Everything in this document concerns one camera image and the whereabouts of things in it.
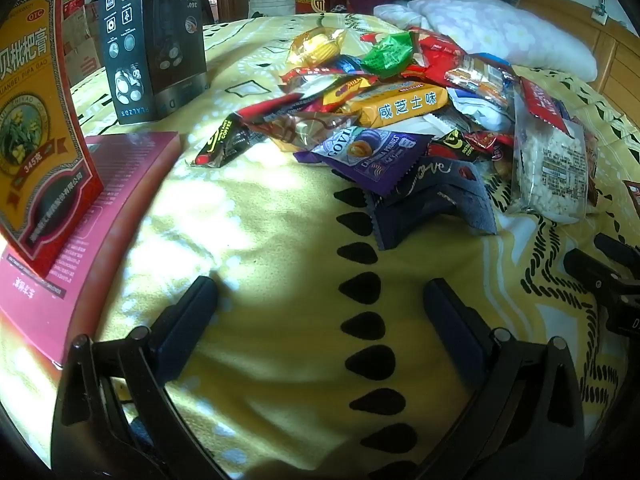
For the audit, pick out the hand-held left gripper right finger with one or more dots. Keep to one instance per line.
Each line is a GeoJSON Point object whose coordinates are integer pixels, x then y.
{"type": "Point", "coordinates": [447, 320]}

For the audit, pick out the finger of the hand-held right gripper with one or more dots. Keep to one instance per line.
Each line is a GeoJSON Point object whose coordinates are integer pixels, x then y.
{"type": "Point", "coordinates": [617, 250]}
{"type": "Point", "coordinates": [592, 272]}

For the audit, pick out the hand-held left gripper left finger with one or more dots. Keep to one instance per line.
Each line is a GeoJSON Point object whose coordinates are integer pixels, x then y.
{"type": "Point", "coordinates": [192, 310]}

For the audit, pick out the pile of snack packets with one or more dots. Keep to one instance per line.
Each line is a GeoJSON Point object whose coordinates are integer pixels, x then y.
{"type": "Point", "coordinates": [415, 125]}

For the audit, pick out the flat magenta box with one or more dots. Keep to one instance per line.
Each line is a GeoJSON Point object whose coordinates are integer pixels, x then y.
{"type": "Point", "coordinates": [100, 230]}

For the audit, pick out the wooden headboard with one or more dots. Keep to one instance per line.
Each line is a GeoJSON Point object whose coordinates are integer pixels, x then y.
{"type": "Point", "coordinates": [615, 60]}

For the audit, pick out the red and yellow medicine box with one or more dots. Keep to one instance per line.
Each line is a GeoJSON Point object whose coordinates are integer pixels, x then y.
{"type": "Point", "coordinates": [35, 125]}

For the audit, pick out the white floral pillow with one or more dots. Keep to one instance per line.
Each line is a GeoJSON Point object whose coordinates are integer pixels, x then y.
{"type": "Point", "coordinates": [500, 30]}

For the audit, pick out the black shaver box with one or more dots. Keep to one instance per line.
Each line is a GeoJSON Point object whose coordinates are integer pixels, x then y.
{"type": "Point", "coordinates": [150, 35]}

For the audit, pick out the white tote bag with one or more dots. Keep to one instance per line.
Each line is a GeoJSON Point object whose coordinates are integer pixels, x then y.
{"type": "Point", "coordinates": [272, 0]}

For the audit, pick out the white wall socket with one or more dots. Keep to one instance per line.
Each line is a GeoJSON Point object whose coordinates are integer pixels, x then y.
{"type": "Point", "coordinates": [601, 17]}

